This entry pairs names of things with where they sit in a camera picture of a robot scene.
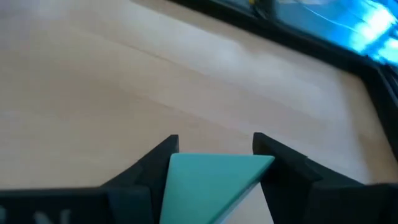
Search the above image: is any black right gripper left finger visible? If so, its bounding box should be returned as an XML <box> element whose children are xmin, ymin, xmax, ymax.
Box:
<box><xmin>0</xmin><ymin>134</ymin><xmax>180</xmax><ymax>224</ymax></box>

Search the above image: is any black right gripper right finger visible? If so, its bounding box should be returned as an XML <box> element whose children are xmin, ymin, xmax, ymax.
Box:
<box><xmin>252</xmin><ymin>132</ymin><xmax>398</xmax><ymax>224</ymax></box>

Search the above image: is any teal triangular block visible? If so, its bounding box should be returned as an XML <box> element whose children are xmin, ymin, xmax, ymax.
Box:
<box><xmin>159</xmin><ymin>152</ymin><xmax>276</xmax><ymax>224</ymax></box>

